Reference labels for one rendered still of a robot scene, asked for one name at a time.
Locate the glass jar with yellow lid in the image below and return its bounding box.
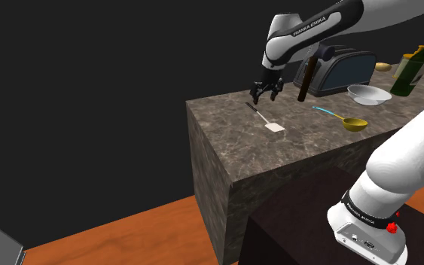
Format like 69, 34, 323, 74
392, 44, 424, 80

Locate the dark grey toaster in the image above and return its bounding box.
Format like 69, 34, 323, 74
292, 45, 378, 99

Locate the dark green glass bottle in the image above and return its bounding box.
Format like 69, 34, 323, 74
389, 32, 424, 98

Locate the white spatula with black handle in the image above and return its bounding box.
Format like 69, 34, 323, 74
244, 102, 286, 133

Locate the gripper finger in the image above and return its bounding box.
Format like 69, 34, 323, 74
269, 78, 285, 102
249, 82, 268, 106

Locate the dark robot stand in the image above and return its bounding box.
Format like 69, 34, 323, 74
237, 167, 424, 265

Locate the dark hammer with brown handle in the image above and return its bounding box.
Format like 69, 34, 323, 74
296, 44, 336, 103

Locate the yellow ladle with blue handle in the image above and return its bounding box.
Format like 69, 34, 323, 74
312, 105, 369, 133

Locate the white bowl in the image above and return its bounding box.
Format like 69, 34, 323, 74
346, 84, 393, 107

